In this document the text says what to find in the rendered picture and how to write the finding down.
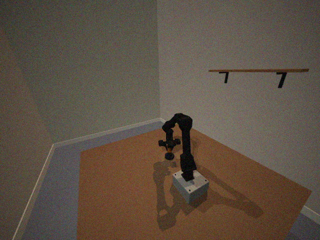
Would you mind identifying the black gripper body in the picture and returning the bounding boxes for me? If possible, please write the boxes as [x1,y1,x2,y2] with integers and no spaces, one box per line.
[158,136,181,147]

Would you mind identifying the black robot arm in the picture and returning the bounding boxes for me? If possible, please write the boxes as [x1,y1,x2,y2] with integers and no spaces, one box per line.
[162,113,197,182]

